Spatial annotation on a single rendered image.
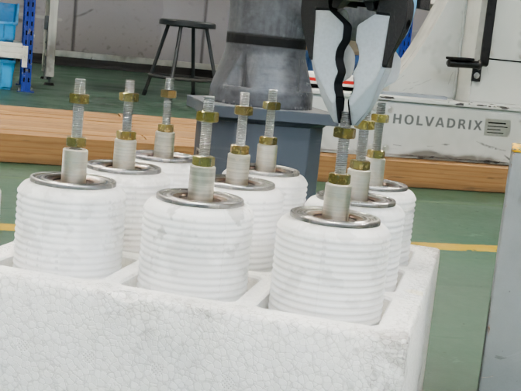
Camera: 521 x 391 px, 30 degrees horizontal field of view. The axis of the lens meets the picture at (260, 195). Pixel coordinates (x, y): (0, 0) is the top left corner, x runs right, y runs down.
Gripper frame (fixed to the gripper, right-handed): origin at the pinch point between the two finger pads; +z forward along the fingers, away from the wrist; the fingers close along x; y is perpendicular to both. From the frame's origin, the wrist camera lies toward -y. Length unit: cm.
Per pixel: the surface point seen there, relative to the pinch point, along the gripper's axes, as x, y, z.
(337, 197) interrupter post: -0.5, -0.4, 7.2
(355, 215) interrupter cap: -0.8, 2.8, 9.0
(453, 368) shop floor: 2, 46, 34
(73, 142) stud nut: 22.2, -7.0, 5.6
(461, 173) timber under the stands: 61, 216, 29
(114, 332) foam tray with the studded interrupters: 12.8, -11.3, 19.6
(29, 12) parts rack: 341, 317, -7
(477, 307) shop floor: 10, 80, 34
